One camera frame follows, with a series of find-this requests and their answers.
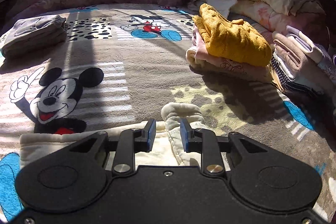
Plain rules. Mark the stack of folded clothes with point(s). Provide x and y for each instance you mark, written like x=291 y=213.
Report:
x=299 y=64

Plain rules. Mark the grey folded clothes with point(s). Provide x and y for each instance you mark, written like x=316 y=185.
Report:
x=34 y=33

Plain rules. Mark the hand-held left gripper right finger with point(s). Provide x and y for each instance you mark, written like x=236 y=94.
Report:
x=185 y=136

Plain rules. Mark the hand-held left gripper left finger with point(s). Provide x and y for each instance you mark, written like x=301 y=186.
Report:
x=151 y=136

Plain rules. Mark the yellow knit sweater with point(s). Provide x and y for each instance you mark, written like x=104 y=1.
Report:
x=231 y=37

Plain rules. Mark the pink folded garment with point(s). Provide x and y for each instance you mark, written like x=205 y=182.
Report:
x=228 y=69

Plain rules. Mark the cream fleece garment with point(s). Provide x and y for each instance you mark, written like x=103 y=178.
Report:
x=172 y=119

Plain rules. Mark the pale pink floral quilt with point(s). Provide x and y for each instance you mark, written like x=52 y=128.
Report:
x=275 y=19

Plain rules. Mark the cartoon printed blanket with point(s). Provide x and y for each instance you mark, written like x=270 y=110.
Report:
x=147 y=77

